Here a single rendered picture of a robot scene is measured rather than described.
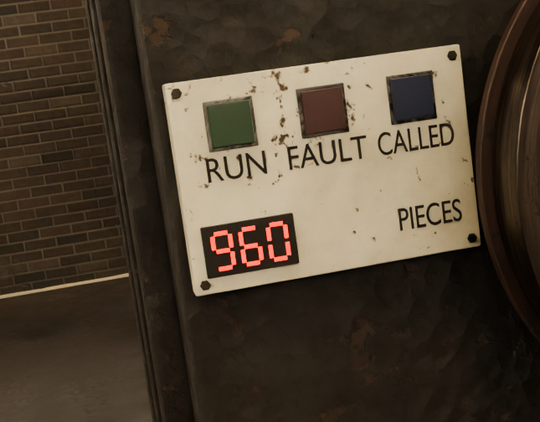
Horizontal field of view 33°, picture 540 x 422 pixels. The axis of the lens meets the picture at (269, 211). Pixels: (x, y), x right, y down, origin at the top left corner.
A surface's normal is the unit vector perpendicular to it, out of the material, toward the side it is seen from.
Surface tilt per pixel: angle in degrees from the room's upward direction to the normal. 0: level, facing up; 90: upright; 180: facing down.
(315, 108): 90
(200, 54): 90
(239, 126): 90
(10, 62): 90
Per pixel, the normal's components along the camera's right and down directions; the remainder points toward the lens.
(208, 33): 0.20, 0.11
